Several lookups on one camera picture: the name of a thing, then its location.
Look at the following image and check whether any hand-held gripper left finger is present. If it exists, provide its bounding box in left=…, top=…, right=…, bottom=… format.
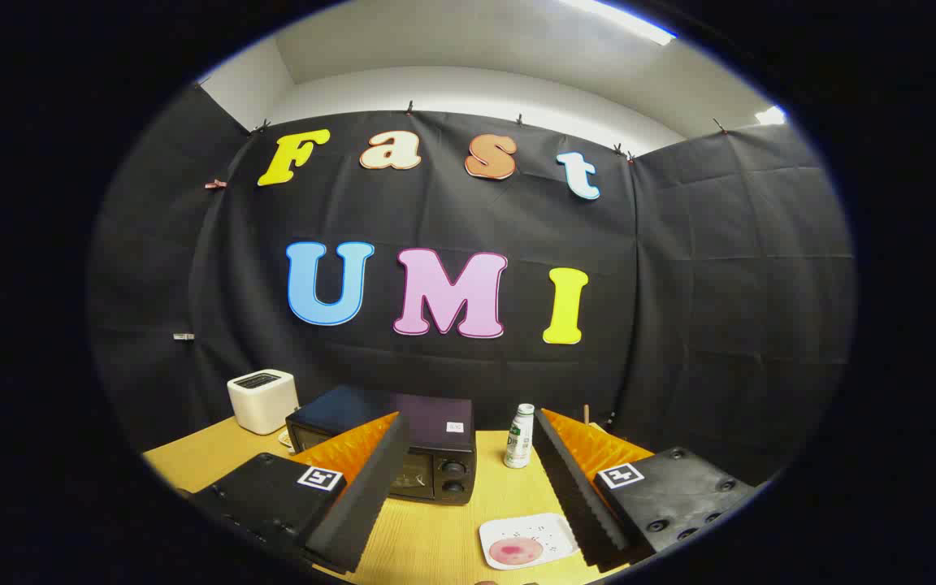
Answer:
left=188, top=412, right=412, bottom=575

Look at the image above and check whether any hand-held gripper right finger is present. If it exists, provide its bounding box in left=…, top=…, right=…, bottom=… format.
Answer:
left=535, top=408, right=761, bottom=570

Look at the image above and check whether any white square plate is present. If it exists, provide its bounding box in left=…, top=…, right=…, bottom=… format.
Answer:
left=479, top=513, right=581, bottom=571

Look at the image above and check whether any pink ham slice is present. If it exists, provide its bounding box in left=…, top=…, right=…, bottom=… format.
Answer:
left=489, top=536, right=544, bottom=567

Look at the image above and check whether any black toaster oven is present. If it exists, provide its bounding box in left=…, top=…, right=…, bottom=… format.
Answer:
left=285, top=384, right=478, bottom=506

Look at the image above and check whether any white bread toaster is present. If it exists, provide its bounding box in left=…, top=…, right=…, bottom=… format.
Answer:
left=227, top=369, right=300, bottom=436

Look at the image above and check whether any white bottle green label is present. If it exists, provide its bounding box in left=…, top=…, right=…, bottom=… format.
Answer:
left=504, top=403, right=535, bottom=470

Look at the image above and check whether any black backdrop cloth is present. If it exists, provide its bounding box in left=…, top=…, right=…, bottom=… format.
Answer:
left=86, top=81, right=856, bottom=488

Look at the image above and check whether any long ceiling light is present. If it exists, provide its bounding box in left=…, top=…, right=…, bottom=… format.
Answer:
left=557, top=0, right=677, bottom=46

